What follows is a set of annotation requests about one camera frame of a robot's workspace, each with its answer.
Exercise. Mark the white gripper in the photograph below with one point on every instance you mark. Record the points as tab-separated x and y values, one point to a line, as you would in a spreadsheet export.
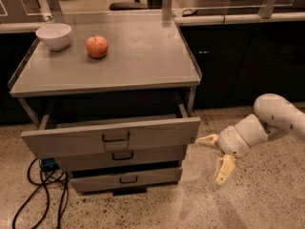
231	142

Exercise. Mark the grey top drawer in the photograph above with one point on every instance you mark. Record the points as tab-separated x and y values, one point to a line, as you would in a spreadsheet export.
116	135

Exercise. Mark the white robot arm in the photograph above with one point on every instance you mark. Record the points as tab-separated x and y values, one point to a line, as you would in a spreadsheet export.
273	117

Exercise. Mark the grey middle drawer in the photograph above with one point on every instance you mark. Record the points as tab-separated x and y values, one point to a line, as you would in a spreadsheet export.
117	159

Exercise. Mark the grey drawer cabinet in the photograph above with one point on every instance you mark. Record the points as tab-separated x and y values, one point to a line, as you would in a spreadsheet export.
146	71

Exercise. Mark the dark counter cabinet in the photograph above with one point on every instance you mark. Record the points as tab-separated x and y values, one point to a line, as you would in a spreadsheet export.
240	62

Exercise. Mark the red apple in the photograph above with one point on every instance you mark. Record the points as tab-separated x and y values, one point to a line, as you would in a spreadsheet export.
97	46

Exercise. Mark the black office chair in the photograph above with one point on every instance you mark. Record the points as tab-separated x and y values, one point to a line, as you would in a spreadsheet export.
128	5

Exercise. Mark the blue power box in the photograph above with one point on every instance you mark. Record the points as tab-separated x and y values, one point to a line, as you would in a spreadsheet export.
48	164

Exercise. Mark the white ceramic bowl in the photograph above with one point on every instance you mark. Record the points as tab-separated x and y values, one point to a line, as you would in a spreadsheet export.
55	36

